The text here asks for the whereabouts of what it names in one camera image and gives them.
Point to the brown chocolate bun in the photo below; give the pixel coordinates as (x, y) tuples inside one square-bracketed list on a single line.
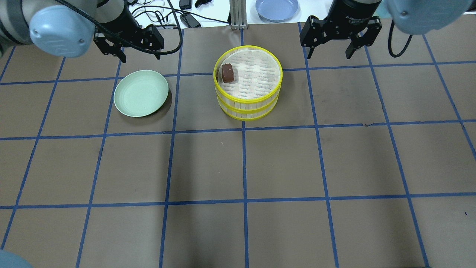
[(227, 71)]

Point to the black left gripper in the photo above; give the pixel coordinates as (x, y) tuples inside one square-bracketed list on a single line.
[(119, 21)]

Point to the aluminium frame post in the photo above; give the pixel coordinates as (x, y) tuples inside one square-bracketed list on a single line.
[(238, 14)]

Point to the light green plate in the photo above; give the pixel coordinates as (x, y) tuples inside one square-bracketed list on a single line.
[(141, 93)]

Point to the yellow steamer with paper liner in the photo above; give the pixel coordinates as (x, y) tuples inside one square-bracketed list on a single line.
[(247, 114)]

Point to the blue plate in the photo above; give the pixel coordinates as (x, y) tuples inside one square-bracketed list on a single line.
[(276, 10)]

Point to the yellow bamboo steamer basket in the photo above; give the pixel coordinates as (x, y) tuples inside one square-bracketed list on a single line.
[(258, 77)]

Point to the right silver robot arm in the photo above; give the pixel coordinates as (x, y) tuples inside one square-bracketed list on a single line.
[(417, 17)]

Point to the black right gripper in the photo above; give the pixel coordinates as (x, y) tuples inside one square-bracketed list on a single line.
[(351, 16)]

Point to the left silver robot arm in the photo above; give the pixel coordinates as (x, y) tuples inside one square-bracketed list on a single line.
[(68, 27)]

